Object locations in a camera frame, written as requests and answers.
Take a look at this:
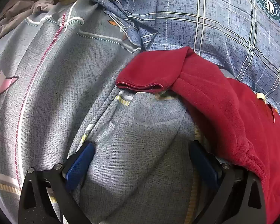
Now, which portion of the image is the blue plaid pillow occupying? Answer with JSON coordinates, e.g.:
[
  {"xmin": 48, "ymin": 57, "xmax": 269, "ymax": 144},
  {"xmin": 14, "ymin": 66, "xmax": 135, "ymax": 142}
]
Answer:
[{"xmin": 84, "ymin": 0, "xmax": 280, "ymax": 116}]

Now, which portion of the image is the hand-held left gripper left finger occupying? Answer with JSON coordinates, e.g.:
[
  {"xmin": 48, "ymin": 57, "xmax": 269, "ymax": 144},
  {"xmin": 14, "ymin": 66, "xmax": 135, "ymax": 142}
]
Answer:
[{"xmin": 18, "ymin": 141, "xmax": 95, "ymax": 224}]

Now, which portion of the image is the grey-beige crumpled cloth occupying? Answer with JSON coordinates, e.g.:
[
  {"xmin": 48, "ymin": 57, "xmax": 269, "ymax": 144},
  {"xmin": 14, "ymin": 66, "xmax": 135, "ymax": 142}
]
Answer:
[{"xmin": 0, "ymin": 0, "xmax": 55, "ymax": 46}]

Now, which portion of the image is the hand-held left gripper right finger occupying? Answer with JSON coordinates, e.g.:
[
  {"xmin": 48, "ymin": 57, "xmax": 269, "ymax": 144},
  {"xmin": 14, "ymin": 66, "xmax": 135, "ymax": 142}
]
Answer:
[{"xmin": 189, "ymin": 140, "xmax": 267, "ymax": 224}]

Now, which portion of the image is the grey printed bedsheet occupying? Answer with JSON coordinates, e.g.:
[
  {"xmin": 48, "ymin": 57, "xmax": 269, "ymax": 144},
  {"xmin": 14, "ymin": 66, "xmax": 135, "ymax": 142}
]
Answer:
[{"xmin": 0, "ymin": 0, "xmax": 227, "ymax": 224}]

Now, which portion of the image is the red small garment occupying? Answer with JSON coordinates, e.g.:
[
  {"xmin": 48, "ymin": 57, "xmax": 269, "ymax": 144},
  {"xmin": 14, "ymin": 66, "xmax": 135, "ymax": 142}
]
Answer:
[{"xmin": 116, "ymin": 47, "xmax": 280, "ymax": 224}]

